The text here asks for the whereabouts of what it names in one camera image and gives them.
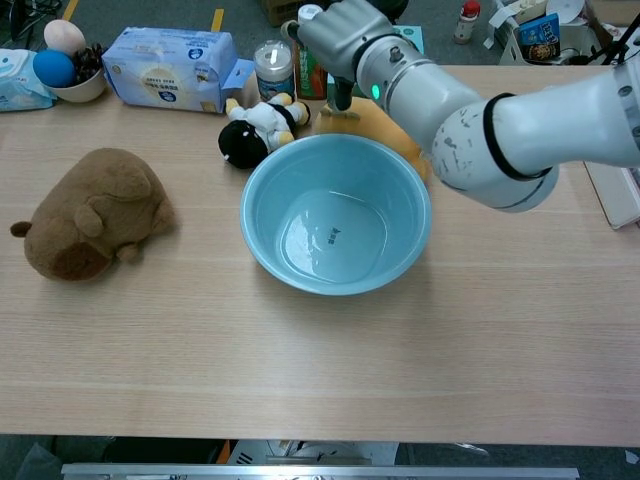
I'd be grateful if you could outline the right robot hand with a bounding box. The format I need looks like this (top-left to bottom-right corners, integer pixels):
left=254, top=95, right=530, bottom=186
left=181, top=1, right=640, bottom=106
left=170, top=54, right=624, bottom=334
left=280, top=0, right=396, bottom=112

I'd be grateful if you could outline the yellow plush chick toy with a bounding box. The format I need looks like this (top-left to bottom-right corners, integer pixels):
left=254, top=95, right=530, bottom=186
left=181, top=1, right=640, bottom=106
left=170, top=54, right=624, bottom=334
left=314, top=95, right=431, bottom=184

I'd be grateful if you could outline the black-haired plush doll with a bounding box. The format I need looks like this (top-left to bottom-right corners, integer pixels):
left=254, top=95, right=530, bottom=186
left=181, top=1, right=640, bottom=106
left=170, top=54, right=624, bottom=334
left=217, top=92, right=312, bottom=170

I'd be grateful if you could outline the brown plush capybara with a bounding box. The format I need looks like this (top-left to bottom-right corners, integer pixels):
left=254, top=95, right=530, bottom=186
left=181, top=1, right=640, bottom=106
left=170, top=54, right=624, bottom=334
left=9, top=147, right=177, bottom=282

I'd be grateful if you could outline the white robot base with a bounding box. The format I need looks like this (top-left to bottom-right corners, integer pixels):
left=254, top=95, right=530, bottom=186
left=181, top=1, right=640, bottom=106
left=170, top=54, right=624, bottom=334
left=227, top=439, right=400, bottom=466

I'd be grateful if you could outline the light blue plastic basin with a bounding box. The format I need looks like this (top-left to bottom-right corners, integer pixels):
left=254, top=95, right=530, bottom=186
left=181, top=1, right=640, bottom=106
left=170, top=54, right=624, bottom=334
left=240, top=133, right=433, bottom=297

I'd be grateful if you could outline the orange juice bottle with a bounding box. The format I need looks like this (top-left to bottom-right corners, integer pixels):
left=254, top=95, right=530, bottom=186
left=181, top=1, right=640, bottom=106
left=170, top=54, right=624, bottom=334
left=292, top=3, right=331, bottom=101

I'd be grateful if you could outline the cardboard box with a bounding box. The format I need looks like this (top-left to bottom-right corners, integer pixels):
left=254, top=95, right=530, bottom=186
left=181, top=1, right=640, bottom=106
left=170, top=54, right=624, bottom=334
left=257, top=0, right=301, bottom=28

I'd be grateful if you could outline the small jar white lid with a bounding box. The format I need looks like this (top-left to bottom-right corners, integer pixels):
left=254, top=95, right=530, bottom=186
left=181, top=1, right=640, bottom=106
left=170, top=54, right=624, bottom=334
left=253, top=39, right=296, bottom=104

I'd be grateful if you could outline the red white bottle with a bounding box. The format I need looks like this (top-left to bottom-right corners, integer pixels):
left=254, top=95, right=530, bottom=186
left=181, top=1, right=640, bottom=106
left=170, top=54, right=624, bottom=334
left=453, top=0, right=482, bottom=45

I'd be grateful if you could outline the blue tissue pack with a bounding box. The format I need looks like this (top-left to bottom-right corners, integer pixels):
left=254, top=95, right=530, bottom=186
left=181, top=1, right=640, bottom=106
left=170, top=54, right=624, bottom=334
left=101, top=26, right=255, bottom=115

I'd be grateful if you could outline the blue snack bag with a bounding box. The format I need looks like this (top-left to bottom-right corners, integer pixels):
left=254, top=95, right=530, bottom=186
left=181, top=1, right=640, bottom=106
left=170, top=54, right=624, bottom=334
left=517, top=12, right=562, bottom=64

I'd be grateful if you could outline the white storage box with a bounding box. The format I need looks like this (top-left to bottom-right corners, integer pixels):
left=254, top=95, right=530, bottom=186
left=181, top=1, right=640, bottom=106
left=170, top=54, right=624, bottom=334
left=483, top=0, right=609, bottom=66

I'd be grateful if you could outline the dark pine cone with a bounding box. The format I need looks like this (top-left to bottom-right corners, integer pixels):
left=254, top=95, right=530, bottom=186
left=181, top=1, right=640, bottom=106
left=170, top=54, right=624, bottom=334
left=72, top=42, right=106, bottom=85

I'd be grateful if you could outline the white bowl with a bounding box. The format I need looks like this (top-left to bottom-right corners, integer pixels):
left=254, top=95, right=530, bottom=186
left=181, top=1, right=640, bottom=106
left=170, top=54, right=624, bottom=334
left=43, top=67, right=108, bottom=104

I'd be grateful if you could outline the beige egg-shaped ball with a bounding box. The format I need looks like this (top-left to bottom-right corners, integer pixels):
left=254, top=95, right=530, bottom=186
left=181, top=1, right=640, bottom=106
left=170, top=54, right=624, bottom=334
left=43, top=19, right=87, bottom=57

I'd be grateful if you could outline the black tripod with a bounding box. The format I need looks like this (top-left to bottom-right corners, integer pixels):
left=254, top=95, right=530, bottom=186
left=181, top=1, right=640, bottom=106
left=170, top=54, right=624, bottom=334
left=589, top=34, right=640, bottom=66

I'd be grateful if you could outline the blue ball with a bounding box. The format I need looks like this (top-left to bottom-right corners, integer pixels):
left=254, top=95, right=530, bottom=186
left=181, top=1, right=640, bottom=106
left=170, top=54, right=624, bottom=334
left=32, top=48, right=77, bottom=89

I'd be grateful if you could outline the wet wipes pack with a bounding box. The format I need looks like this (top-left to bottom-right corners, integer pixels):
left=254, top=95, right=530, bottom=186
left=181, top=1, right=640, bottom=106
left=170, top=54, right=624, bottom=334
left=0, top=48, right=59, bottom=113

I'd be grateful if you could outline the aluminium rail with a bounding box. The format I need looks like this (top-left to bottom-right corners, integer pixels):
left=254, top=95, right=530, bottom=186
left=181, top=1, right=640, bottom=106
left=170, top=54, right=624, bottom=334
left=60, top=463, right=581, bottom=480

